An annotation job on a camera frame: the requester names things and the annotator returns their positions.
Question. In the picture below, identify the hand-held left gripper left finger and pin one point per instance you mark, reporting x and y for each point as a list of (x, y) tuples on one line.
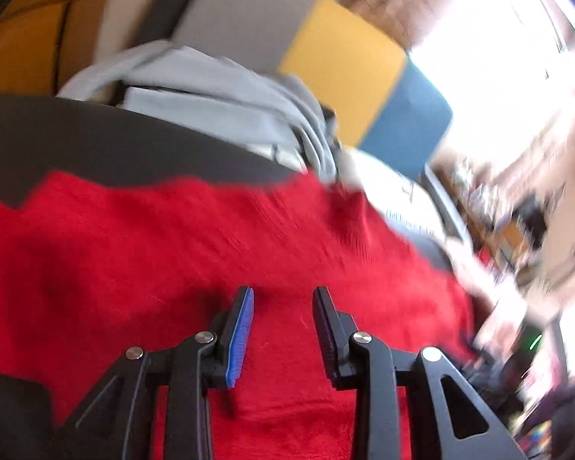
[(242, 340)]

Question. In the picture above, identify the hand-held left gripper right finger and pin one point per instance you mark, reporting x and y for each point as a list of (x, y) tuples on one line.
[(326, 335)]

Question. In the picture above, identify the red knitted sweater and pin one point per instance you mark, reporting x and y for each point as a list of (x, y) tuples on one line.
[(172, 249)]

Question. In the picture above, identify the grey clothes pile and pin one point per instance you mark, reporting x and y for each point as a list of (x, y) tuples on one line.
[(196, 96)]

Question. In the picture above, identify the cluttered wooden shelf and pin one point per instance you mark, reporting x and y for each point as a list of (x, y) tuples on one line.
[(508, 235)]

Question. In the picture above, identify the grey yellow blue cushion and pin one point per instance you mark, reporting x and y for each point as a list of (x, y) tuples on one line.
[(345, 67)]

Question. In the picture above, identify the bright window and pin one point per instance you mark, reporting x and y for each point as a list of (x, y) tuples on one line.
[(484, 57)]

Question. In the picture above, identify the patterned beige curtain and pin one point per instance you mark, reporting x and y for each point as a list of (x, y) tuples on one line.
[(393, 5)]

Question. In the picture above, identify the orange wooden wardrobe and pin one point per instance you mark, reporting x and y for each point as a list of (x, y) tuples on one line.
[(24, 43)]

